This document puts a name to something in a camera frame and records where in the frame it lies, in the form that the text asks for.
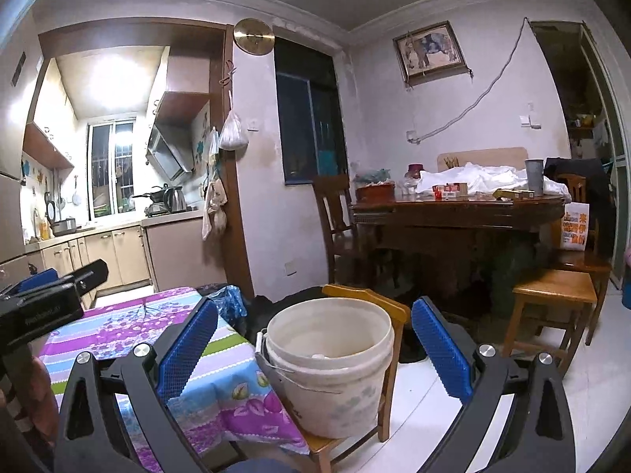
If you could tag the grey cup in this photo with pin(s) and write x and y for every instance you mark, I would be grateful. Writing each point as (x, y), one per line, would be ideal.
(534, 174)

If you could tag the black blue garbage bag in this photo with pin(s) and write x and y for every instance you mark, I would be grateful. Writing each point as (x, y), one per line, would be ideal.
(228, 299)

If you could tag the kitchen window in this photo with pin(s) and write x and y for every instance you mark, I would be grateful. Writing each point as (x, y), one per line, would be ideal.
(111, 168)

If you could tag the metal kettle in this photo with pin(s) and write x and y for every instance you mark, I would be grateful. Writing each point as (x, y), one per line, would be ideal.
(174, 199)

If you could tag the dark wooden dining table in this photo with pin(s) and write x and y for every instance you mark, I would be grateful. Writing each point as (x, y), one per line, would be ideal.
(458, 241)

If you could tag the round brass wall clock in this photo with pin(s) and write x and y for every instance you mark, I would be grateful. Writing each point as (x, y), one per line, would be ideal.
(254, 37)

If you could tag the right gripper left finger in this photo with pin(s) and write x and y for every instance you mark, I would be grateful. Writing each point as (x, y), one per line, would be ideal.
(92, 435)

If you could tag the white plastic bucket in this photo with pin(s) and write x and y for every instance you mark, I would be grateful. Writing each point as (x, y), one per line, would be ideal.
(282, 351)

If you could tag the white cloth on table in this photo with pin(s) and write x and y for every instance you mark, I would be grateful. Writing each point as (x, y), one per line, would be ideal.
(472, 180)

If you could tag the range hood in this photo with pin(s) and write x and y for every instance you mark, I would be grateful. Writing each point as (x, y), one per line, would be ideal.
(169, 152)

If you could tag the grey refrigerator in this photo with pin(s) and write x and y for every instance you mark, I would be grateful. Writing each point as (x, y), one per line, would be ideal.
(14, 59)

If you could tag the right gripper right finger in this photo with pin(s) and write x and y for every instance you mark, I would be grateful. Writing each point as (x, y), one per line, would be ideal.
(537, 435)

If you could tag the hanging beige towel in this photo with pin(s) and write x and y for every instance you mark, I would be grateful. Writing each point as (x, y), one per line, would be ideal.
(214, 218)

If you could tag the dark wooden chair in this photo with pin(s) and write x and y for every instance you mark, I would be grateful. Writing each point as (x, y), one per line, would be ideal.
(333, 199)

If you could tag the hanging white plastic bag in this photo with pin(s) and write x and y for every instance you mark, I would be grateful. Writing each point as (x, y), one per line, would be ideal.
(232, 137)

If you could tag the framed elephant picture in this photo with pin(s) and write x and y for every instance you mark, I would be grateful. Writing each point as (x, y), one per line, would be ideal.
(430, 53)

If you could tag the wooden stool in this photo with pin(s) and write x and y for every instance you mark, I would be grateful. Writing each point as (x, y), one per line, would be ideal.
(554, 299)

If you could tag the black cloth pile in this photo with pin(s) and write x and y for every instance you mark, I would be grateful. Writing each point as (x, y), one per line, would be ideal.
(261, 310)

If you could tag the beige kitchen cabinets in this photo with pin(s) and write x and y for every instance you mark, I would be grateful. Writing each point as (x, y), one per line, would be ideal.
(164, 252)

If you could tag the yellow wooden chair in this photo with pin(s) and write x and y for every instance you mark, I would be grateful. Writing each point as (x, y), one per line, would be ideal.
(349, 392)

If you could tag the orange white paper bag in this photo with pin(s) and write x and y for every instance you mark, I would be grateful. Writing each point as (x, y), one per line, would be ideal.
(575, 227)

